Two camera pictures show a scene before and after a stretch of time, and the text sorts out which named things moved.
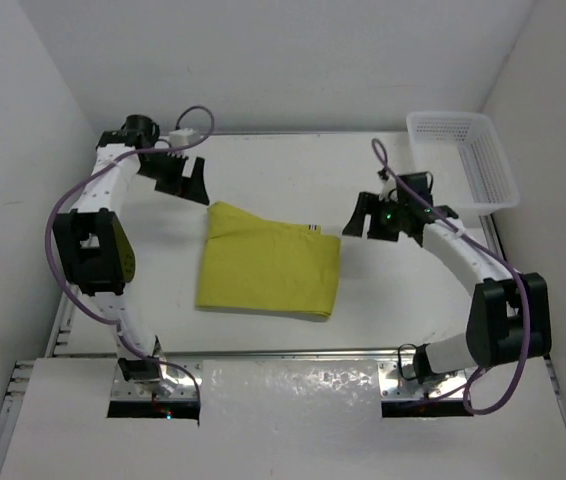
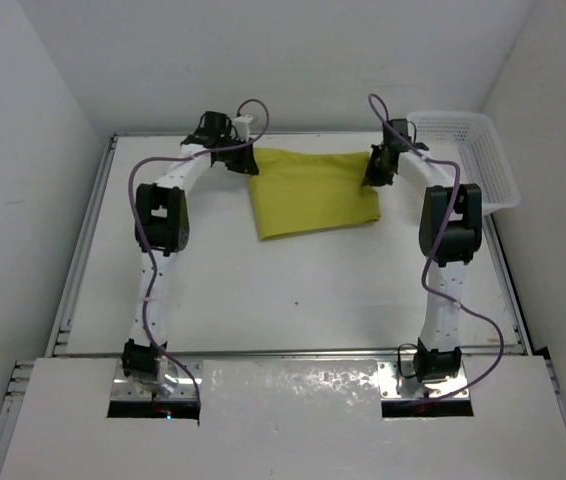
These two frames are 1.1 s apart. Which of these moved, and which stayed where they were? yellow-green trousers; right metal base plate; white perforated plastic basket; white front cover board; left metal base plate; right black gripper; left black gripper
Moved: left black gripper; right black gripper; yellow-green trousers
Stayed: white perforated plastic basket; left metal base plate; right metal base plate; white front cover board
